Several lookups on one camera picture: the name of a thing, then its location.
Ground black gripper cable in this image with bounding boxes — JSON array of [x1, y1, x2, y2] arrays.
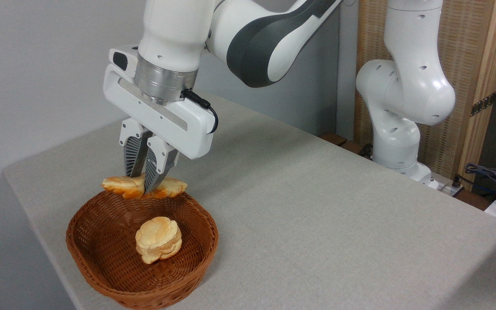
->
[[180, 89, 219, 134]]

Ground bundle of dark cables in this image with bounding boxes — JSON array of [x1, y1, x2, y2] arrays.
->
[[454, 163, 496, 199]]

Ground brown wooden floor block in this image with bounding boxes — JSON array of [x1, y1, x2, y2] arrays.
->
[[319, 132, 348, 147]]

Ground metal screen hinge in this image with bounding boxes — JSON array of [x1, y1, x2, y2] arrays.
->
[[470, 92, 496, 117]]

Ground long leaf-shaped bread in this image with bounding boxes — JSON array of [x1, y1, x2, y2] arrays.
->
[[102, 174, 188, 200]]

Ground wooden rattan folding screen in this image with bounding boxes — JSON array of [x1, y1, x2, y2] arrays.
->
[[353, 0, 496, 192]]

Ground round bread bun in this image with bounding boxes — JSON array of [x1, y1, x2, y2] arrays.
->
[[135, 216, 183, 264]]

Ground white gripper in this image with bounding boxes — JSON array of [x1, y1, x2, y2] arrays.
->
[[103, 44, 215, 194]]

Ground brown wicker basket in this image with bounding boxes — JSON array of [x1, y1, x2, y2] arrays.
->
[[65, 189, 219, 310]]

